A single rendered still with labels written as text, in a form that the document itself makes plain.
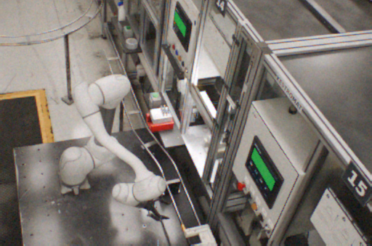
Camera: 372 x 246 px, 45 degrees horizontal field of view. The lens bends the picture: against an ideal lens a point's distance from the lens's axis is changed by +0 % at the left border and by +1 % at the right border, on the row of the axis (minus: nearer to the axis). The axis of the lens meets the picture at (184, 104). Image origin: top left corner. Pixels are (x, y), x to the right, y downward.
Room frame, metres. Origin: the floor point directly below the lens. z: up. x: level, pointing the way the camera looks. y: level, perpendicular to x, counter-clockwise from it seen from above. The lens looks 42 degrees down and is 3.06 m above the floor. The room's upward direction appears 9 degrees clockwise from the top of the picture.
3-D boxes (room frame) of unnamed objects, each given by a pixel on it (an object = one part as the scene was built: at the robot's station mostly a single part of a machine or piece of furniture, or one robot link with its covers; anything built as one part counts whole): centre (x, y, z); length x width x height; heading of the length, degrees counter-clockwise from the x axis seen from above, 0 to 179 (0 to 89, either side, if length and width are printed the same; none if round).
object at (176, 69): (2.31, 0.11, 1.37); 0.36 x 0.04 x 0.04; 26
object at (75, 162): (1.78, 0.61, 0.85); 0.18 x 0.16 x 0.22; 137
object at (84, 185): (1.76, 0.61, 0.71); 0.22 x 0.18 x 0.06; 26
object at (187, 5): (2.37, -0.01, 1.60); 0.42 x 0.29 x 0.46; 26
